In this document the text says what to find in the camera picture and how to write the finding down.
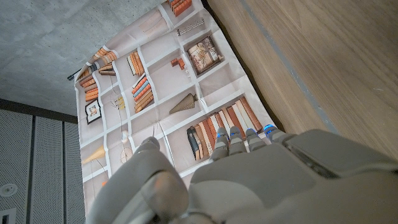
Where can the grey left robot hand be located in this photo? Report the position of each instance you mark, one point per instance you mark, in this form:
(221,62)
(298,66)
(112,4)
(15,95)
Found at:
(264,180)

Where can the printed bookshelf backdrop cloth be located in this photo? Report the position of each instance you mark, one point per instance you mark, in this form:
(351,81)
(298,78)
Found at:
(168,77)

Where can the white round ceiling fixture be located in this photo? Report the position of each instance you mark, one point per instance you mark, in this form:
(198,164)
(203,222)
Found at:
(7,189)

